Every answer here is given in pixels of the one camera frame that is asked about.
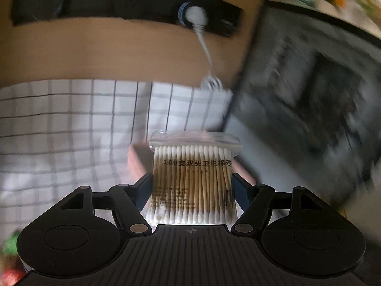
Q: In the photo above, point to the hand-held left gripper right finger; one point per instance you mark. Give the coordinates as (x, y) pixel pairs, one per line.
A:
(240, 193)

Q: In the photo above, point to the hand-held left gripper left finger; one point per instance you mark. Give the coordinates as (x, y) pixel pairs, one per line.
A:
(143, 191)

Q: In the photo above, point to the pink cardboard box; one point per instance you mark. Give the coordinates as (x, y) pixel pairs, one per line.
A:
(137, 162)

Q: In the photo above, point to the bag of cotton swabs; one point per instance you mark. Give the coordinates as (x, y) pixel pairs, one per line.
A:
(193, 181)

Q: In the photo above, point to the white black checked tablecloth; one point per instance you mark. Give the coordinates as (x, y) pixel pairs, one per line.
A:
(74, 140)

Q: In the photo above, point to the grey computer case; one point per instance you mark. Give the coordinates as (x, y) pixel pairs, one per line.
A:
(312, 95)

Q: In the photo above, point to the green blurred object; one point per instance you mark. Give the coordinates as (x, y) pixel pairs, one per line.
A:
(10, 242)

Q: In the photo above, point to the red blurred object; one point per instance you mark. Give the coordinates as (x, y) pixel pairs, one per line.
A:
(11, 275)

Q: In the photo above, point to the black power strip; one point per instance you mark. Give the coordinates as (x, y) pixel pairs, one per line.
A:
(119, 3)

